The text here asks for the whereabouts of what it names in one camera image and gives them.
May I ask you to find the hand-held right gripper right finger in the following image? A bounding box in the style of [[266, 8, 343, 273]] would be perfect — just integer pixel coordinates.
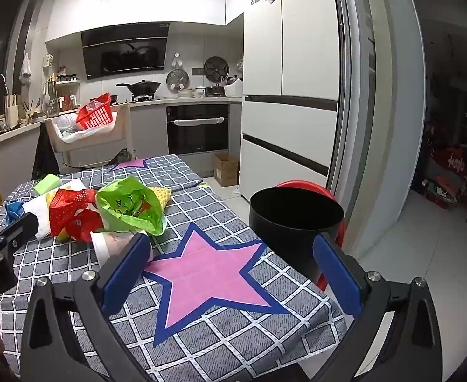
[[312, 233, 444, 382]]

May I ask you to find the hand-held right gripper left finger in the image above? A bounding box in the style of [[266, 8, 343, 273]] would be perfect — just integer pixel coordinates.
[[21, 233, 155, 382]]

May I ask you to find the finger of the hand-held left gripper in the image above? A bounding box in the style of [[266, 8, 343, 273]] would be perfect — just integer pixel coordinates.
[[0, 212, 38, 261]]

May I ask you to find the blue plastic wrapper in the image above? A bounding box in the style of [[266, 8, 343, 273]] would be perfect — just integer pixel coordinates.
[[5, 199, 27, 227]]

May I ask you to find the white paper towel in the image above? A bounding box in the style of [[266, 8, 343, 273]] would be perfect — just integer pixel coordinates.
[[22, 179, 87, 239]]

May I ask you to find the white paper cup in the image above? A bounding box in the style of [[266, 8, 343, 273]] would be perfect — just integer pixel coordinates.
[[90, 230, 154, 265]]

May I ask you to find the black round bin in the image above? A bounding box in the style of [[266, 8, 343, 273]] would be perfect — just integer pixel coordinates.
[[249, 186, 345, 287]]

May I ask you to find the red dotted plastic bag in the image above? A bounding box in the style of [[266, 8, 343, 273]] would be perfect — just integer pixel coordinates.
[[48, 188, 103, 243]]

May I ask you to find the green sponge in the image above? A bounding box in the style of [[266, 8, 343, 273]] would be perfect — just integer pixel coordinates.
[[34, 174, 61, 195]]

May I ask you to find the green plastic bag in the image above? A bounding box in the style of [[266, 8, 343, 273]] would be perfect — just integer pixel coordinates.
[[96, 177, 168, 236]]

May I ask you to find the black cloth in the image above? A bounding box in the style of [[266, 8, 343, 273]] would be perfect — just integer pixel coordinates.
[[32, 121, 61, 180]]

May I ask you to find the red plastic stool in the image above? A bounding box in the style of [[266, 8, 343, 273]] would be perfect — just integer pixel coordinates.
[[273, 180, 347, 291]]

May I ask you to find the wooden knife block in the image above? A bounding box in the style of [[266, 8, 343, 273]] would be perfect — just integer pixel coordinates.
[[5, 95, 19, 128]]

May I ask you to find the dark green object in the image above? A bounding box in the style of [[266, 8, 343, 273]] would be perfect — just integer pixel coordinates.
[[112, 149, 136, 165]]

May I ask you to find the white plastic bag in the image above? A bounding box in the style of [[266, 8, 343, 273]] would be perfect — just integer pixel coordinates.
[[54, 113, 87, 140]]

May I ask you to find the grey checked star tablecloth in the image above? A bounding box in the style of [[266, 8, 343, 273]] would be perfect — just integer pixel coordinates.
[[0, 153, 347, 382]]

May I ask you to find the wooden trolley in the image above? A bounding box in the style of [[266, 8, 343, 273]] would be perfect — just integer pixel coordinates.
[[45, 103, 133, 168]]

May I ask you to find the cardboard box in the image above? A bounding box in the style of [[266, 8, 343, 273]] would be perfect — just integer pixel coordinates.
[[213, 153, 240, 187]]

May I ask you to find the red plastic basket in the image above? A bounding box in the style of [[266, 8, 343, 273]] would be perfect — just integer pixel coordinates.
[[75, 93, 113, 130]]

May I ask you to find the white spice rack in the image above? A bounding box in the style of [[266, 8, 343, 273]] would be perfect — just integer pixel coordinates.
[[54, 74, 81, 110]]

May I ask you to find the hanging clear plastic bag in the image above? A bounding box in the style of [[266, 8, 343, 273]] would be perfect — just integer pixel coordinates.
[[20, 53, 32, 84]]

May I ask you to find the black built-in oven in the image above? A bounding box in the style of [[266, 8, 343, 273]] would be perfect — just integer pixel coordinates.
[[166, 104, 230, 156]]

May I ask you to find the red carton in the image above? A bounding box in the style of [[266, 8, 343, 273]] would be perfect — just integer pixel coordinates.
[[432, 147, 467, 180]]

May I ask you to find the grey sliding door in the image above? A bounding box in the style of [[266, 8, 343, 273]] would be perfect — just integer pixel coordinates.
[[335, 0, 425, 247]]

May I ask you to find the black wok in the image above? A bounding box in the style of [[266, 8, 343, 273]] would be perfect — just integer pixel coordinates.
[[116, 80, 162, 96]]

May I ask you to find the black range hood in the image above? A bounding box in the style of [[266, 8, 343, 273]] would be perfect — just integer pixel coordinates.
[[80, 22, 171, 80]]

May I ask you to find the white refrigerator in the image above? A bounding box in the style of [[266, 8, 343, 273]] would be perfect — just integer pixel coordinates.
[[239, 0, 345, 203]]

